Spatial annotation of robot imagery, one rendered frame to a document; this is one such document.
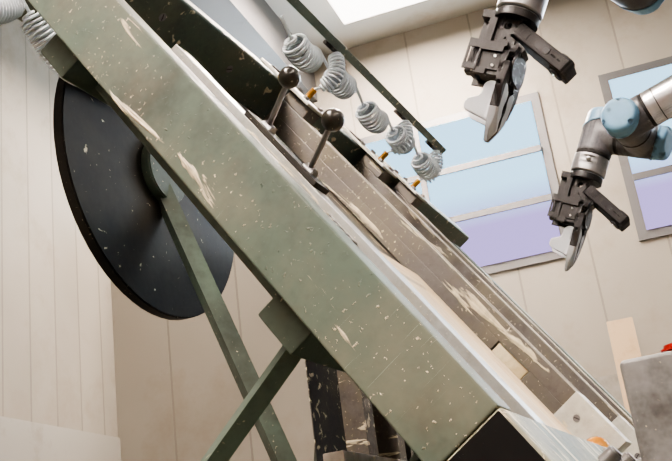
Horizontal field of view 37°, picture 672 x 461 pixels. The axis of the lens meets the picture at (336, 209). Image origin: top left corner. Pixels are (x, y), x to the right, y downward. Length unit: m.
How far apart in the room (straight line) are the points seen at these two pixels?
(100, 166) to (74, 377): 2.59
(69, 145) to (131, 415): 2.96
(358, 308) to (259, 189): 0.23
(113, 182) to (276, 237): 1.28
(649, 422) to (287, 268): 0.48
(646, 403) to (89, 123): 1.74
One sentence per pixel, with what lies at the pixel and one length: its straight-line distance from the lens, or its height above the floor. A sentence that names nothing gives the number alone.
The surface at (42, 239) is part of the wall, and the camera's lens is 5.00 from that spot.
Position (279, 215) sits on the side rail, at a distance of 1.31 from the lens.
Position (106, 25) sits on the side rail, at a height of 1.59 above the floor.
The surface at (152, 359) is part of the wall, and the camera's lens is 5.23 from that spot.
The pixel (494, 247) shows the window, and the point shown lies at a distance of 5.59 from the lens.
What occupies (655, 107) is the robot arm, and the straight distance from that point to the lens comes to 2.06.
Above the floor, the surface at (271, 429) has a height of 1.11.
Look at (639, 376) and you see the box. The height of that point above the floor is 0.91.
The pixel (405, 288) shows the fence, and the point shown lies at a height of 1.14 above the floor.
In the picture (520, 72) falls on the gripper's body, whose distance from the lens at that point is 1.59.
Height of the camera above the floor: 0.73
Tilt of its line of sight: 21 degrees up
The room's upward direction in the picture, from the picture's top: 8 degrees counter-clockwise
